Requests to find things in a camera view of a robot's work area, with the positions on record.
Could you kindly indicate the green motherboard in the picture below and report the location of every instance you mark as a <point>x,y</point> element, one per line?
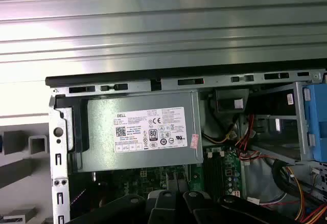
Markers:
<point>150,183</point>

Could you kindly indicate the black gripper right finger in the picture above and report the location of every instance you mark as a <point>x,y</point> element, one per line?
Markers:
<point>201,208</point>

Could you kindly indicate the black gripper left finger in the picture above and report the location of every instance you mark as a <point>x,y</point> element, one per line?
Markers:
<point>158,208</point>

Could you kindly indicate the black RAM slot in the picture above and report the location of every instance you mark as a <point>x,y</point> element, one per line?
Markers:
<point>209,173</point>
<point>220,173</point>

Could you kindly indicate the grey parts rack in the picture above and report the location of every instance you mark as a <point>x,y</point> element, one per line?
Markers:
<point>15,167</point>

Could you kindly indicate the grey optical drive cage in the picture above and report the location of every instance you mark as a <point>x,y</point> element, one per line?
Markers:
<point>299,121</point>

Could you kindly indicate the blue plastic drive latch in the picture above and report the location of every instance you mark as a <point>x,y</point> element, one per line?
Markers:
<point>316,119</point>

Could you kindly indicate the grey Dell power supply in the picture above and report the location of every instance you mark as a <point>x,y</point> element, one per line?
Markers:
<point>102,132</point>

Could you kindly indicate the black open PC case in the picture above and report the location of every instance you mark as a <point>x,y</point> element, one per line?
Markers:
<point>217,80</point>

